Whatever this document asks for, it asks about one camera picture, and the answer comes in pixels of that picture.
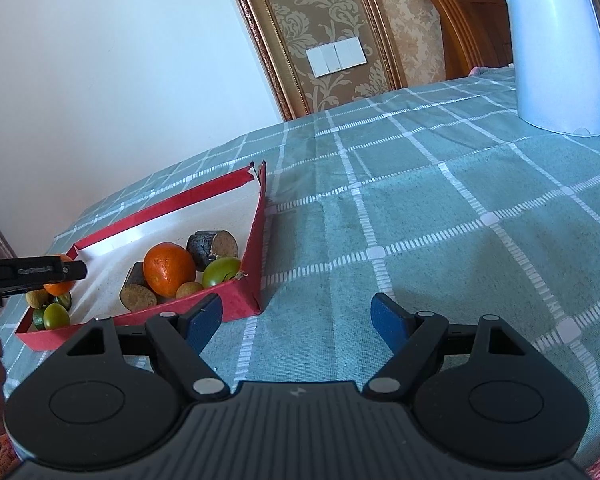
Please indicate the small green fruit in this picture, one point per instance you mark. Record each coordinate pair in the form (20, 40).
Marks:
(221, 272)

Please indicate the red cardboard box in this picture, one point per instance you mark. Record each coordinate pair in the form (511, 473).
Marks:
(105, 270)

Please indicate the pink pillow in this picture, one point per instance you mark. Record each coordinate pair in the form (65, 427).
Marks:
(490, 71)

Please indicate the dark green avocado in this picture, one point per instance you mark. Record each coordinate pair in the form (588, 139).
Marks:
(38, 319)

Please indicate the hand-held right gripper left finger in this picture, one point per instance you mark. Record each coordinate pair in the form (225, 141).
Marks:
(205, 322)

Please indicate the small brown fruit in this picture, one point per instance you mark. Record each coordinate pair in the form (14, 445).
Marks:
(189, 291)

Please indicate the dark sugarcane piece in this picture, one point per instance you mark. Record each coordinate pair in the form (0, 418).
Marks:
(137, 295)
(205, 247)

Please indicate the brown kiwi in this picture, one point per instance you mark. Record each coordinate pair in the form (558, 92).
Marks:
(37, 299)

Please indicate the small orange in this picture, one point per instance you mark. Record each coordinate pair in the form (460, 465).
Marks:
(60, 287)

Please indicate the gold wall frame moulding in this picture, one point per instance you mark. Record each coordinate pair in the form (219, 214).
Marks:
(265, 40)

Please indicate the large orange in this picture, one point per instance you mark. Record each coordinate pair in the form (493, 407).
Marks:
(170, 267)

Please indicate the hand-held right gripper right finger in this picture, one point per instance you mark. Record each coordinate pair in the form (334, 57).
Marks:
(390, 322)

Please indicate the green round citrus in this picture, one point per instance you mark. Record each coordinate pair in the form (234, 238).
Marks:
(56, 316)

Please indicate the wooden headboard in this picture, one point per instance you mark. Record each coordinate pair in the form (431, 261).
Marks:
(470, 30)

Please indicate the white electric kettle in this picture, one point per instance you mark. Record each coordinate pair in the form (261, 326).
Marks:
(555, 50)

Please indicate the white light switch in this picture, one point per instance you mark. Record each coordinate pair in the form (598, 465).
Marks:
(336, 57)

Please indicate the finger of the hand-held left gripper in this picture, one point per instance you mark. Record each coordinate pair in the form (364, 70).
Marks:
(30, 272)

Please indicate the green checked tablecloth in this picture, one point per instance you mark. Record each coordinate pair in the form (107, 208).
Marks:
(430, 210)

